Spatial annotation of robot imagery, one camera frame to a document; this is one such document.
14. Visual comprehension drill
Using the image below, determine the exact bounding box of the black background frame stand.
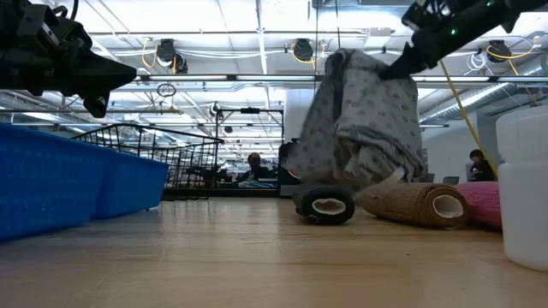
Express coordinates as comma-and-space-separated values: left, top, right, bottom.
213, 107, 284, 189

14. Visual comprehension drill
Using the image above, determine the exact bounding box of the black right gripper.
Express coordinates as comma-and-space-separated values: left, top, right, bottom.
378, 0, 506, 81

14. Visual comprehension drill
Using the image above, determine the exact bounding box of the white plastic bottle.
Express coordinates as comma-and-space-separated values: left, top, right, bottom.
496, 105, 548, 273

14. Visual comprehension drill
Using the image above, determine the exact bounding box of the yellow cable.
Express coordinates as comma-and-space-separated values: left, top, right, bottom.
438, 59, 500, 179

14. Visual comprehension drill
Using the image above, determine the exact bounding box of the person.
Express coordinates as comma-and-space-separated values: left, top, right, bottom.
237, 151, 275, 185
468, 148, 497, 183

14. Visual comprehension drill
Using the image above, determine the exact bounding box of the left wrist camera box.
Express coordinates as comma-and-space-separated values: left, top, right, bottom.
15, 3, 61, 49

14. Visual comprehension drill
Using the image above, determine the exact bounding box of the tan bandage roll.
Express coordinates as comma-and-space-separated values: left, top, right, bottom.
357, 181, 471, 229

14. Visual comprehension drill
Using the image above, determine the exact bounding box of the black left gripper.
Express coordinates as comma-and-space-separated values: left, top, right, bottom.
0, 0, 138, 119

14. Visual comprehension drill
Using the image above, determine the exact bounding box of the black bandage roll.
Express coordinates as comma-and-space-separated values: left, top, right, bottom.
292, 182, 356, 227

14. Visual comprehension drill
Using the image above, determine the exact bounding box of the thin black hanging cable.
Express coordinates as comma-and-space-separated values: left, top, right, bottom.
313, 0, 321, 72

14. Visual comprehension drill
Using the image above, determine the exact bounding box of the black first aid kit bag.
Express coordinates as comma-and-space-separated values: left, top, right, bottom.
277, 139, 303, 198

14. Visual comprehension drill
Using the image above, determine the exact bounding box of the blue plastic basket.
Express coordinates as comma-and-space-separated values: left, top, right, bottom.
92, 149, 170, 220
0, 122, 108, 241

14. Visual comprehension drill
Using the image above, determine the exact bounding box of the grey patterned hospital gown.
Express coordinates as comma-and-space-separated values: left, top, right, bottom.
284, 47, 427, 189

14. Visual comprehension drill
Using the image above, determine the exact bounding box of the black wire basket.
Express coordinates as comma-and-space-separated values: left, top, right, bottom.
71, 123, 224, 201

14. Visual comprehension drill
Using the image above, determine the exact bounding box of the pink bandage roll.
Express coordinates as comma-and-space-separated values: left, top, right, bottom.
454, 181, 503, 231

